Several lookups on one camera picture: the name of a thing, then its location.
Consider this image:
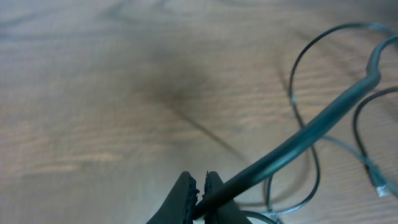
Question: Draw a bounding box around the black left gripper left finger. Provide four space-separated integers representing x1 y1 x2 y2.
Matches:
147 171 200 224

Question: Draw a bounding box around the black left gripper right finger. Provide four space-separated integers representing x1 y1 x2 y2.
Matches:
202 171 251 224

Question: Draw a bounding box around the black USB-A cable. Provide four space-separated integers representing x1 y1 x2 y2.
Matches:
239 22 398 224

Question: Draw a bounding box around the black micro-USB cable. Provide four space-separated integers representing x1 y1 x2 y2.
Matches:
192 34 398 220

